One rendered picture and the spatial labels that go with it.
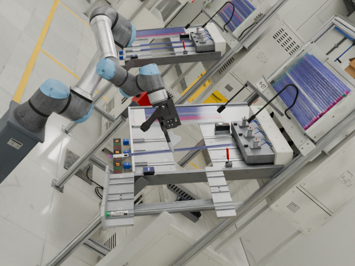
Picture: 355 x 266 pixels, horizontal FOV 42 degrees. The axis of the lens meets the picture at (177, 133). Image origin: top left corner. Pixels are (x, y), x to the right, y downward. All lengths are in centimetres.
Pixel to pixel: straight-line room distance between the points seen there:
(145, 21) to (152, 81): 490
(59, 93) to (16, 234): 83
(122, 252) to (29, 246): 72
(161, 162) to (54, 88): 60
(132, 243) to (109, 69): 70
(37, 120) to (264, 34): 198
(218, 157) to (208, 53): 133
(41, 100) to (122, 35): 47
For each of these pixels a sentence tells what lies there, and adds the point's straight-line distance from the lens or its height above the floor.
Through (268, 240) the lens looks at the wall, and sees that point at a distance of 422.
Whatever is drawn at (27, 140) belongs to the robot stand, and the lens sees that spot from 217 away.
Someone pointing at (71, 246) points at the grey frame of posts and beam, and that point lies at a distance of 231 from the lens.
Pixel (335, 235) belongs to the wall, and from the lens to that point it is 382.
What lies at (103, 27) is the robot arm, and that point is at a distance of 201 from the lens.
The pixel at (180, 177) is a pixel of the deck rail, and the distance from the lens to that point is 212.
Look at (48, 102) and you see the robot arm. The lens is 208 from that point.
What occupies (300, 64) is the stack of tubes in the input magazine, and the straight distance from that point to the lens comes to 256.
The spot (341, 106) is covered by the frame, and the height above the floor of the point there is 158.
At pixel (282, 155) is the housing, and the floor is 124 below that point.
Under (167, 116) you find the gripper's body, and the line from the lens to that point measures 181.
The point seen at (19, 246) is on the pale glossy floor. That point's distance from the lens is 249.
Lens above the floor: 158
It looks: 17 degrees down
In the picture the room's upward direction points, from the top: 46 degrees clockwise
